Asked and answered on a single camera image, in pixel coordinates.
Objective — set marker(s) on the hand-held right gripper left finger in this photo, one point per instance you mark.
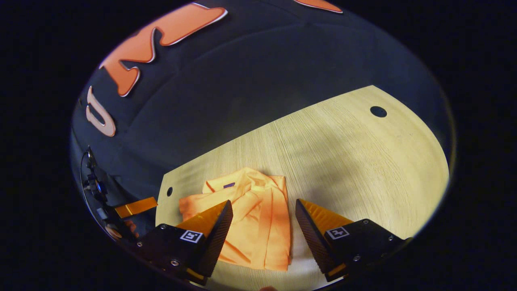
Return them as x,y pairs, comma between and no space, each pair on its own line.
218,238

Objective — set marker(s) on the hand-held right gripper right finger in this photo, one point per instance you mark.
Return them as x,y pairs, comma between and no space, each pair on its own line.
313,238

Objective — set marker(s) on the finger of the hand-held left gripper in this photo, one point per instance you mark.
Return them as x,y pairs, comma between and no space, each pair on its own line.
127,228
137,207

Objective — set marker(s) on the orange T-shirt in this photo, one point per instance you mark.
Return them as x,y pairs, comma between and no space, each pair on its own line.
258,218

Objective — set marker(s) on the black backdrop cloth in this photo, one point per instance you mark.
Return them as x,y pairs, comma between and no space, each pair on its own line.
242,81

